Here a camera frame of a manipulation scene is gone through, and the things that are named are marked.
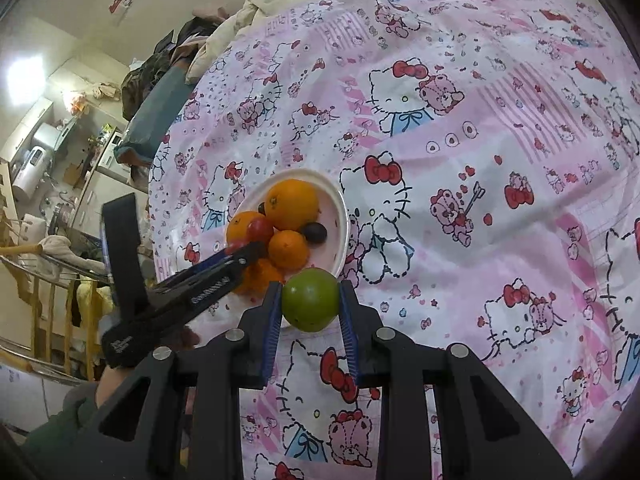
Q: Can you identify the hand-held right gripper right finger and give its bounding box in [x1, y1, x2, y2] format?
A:
[339, 281, 573, 480]

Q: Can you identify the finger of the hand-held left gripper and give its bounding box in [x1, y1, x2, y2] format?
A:
[149, 245, 269, 328]
[149, 241, 265, 297]

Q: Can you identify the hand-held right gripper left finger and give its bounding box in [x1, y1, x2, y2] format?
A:
[85, 281, 284, 480]

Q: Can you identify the green lime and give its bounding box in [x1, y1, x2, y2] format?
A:
[281, 267, 341, 333]

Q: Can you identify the small orange mandarin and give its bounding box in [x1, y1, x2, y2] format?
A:
[268, 230, 311, 270]

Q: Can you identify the pink white plate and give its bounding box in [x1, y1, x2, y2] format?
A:
[225, 168, 351, 332]

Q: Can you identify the person's left forearm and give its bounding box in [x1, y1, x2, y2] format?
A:
[20, 365, 128, 471]

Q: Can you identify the beige cabinet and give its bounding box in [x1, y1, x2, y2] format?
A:
[72, 125, 146, 231]

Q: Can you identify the yellow wooden rack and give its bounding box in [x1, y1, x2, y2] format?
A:
[0, 240, 106, 381]

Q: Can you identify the white water heater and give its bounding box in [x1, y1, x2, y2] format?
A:
[11, 146, 55, 203]

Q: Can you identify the teal pillow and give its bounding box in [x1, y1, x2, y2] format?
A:
[114, 67, 196, 166]

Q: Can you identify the camouflage clothing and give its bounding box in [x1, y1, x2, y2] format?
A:
[121, 52, 176, 121]

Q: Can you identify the pile of clothes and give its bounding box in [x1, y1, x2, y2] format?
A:
[150, 2, 236, 61]

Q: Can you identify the beige quilt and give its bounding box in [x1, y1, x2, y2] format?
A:
[185, 0, 381, 86]

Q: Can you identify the pink cartoon printed blanket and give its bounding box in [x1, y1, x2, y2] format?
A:
[147, 0, 640, 480]

